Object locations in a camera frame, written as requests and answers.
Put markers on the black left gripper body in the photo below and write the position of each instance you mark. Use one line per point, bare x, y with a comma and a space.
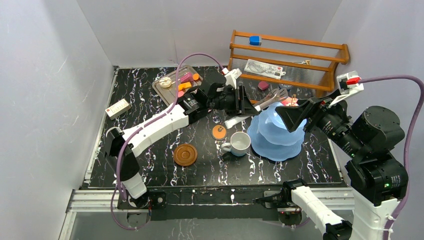
238, 101

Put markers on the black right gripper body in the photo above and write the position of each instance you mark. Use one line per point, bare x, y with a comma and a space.
335, 125

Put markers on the pink layered cake slice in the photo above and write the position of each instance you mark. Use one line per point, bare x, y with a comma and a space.
290, 102

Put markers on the steel food tongs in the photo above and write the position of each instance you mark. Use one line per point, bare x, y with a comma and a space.
275, 95

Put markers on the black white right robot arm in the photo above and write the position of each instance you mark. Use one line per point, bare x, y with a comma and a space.
379, 182

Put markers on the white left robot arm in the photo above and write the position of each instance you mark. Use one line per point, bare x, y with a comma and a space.
124, 146

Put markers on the small orange round cookie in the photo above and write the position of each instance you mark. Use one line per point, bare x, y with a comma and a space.
196, 77

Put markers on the maroon heart-shaped object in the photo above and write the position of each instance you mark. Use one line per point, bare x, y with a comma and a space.
263, 85

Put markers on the blue lidded jar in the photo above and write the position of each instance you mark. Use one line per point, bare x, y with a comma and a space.
287, 87

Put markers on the magenta cake wedge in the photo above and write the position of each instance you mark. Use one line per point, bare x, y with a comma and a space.
187, 77

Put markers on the blue three-tier cake stand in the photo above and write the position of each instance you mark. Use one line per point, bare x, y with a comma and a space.
270, 137

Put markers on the white ceramic mug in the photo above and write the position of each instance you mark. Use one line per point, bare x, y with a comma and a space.
238, 144

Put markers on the orange black round coaster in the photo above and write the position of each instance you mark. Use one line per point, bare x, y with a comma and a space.
219, 132

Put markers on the packaged ruler protractor set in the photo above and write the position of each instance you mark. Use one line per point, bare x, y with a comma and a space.
264, 69

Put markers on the steel serving tray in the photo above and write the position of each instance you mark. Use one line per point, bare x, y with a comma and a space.
168, 94

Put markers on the white iced round pastry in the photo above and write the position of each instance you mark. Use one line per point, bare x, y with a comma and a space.
165, 82

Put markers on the wooden two-tier shelf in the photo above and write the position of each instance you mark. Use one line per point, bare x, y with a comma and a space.
307, 64

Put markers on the brown wooden round coaster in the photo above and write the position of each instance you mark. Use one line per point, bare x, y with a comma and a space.
185, 155

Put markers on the blue block on shelf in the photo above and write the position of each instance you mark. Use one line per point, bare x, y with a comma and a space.
255, 40

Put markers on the small white cardboard box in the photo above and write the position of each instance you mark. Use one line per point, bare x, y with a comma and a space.
117, 109

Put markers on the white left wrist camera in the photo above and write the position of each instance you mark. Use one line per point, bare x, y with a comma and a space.
231, 76

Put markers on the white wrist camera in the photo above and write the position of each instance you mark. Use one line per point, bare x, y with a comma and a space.
231, 76
348, 85

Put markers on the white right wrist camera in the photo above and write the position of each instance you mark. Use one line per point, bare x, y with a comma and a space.
348, 85

